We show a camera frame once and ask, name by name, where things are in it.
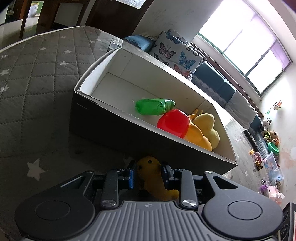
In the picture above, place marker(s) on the yellow rubber duck toy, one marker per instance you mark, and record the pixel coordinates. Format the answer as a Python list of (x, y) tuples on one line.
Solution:
[(149, 169)]

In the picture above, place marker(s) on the black cardboard box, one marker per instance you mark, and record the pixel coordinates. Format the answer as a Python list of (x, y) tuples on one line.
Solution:
[(104, 119)]

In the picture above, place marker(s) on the butterfly print pillow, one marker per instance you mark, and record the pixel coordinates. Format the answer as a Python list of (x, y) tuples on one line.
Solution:
[(175, 52)]

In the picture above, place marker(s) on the blue cushion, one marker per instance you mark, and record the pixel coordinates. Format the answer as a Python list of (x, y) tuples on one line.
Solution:
[(142, 42)]

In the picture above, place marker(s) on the dark wooden door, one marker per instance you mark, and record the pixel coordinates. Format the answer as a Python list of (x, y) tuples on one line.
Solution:
[(116, 18)]

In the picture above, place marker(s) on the yellow plush toy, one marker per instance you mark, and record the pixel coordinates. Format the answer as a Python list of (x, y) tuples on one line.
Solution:
[(206, 122)]

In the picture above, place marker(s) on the dark wooden console table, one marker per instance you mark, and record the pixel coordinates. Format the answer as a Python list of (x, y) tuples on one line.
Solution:
[(63, 13)]

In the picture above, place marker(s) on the window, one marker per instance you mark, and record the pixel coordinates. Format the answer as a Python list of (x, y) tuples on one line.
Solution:
[(241, 35)]

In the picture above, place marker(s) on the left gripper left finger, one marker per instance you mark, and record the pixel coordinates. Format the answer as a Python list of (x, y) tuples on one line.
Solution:
[(116, 180)]

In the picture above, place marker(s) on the dark blue sofa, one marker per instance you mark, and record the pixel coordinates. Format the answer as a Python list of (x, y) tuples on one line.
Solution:
[(208, 79)]

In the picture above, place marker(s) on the red plastic ball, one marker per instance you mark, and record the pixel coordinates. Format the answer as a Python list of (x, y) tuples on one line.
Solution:
[(173, 123)]

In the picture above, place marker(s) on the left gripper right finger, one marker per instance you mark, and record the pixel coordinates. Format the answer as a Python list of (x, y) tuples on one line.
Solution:
[(183, 181)]

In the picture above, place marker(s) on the orange rubber whale toy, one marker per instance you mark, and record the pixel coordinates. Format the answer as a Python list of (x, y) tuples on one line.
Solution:
[(195, 135)]

